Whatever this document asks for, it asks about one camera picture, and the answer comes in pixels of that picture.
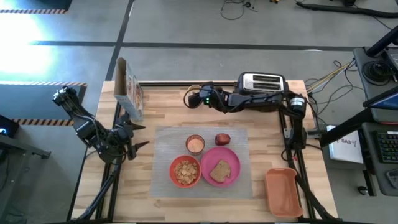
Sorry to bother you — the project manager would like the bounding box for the dark side table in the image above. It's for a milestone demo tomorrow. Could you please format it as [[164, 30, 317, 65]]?
[[0, 114, 52, 218]]

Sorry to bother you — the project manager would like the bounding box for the orange glass tumbler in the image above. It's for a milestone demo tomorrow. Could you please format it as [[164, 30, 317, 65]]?
[[185, 134, 206, 156]]

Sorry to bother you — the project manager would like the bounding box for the black toaster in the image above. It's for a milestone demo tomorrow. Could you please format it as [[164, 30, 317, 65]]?
[[233, 72, 287, 113]]

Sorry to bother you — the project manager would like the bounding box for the brown toast slice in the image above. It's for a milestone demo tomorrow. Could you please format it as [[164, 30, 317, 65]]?
[[209, 159, 232, 184]]

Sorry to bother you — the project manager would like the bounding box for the white paper sheet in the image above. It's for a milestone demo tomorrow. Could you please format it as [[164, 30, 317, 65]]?
[[328, 126, 364, 164]]

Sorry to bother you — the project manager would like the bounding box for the grey computer desk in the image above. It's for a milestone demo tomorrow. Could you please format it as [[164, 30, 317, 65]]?
[[353, 46, 398, 197]]

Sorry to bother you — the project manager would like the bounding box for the black keyboard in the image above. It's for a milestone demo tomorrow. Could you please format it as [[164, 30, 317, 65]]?
[[374, 130, 398, 164]]

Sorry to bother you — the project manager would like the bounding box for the red apple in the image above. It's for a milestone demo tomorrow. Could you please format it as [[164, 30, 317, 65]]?
[[214, 133, 231, 146]]

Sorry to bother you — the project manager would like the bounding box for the black device with blue light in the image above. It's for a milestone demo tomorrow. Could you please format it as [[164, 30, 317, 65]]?
[[0, 114, 20, 138]]

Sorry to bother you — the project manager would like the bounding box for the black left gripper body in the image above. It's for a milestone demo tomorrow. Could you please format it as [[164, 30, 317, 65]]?
[[119, 114, 137, 161]]

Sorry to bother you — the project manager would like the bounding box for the floor cable bundle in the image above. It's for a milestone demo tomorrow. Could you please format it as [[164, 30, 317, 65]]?
[[304, 60, 366, 105]]

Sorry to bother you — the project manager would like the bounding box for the orange bowl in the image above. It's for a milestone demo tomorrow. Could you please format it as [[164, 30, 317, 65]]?
[[169, 154, 202, 189]]

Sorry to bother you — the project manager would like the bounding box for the salmon plastic bin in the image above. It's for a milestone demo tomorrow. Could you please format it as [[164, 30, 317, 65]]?
[[264, 167, 304, 218]]

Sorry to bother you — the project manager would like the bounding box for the grey woven placemat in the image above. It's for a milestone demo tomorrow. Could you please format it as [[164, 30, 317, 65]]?
[[150, 126, 252, 199]]

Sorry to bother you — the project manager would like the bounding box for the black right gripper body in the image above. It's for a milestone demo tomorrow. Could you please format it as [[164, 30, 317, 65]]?
[[198, 81, 231, 113]]

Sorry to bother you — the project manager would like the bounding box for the cereal squares heap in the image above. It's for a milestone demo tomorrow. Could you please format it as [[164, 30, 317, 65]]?
[[173, 160, 199, 186]]

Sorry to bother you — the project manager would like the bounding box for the pink plate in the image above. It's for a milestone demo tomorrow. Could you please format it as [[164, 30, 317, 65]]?
[[200, 146, 241, 187]]

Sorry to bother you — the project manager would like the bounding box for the cinnamon cereal box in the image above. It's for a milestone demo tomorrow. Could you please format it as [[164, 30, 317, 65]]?
[[113, 57, 144, 121]]

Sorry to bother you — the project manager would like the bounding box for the black vacuum hose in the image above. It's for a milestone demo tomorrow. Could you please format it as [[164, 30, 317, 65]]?
[[295, 1, 398, 19]]

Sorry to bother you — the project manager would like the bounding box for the thin black floor cable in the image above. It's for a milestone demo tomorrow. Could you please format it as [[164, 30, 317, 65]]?
[[220, 0, 259, 21]]

